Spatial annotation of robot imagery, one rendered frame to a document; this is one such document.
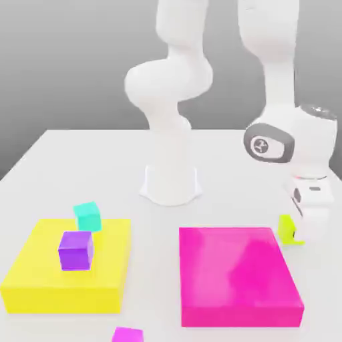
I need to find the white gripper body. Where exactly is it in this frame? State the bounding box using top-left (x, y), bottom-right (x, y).
top-left (290, 198), bottom-right (332, 243)

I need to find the small magenta cube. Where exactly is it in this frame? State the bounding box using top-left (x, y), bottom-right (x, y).
top-left (112, 326), bottom-right (144, 342)

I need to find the large pink box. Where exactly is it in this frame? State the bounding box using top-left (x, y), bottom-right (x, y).
top-left (178, 226), bottom-right (305, 329)

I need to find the small purple cube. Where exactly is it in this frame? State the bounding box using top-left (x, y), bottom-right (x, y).
top-left (57, 230), bottom-right (95, 272)

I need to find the large yellow box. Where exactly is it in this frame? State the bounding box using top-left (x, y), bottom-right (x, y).
top-left (0, 218), bottom-right (132, 315)

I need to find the small teal cube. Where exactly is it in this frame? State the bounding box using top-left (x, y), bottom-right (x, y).
top-left (73, 201), bottom-right (103, 232)

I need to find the small lime cube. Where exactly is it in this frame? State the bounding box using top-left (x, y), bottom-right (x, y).
top-left (277, 213), bottom-right (306, 246)

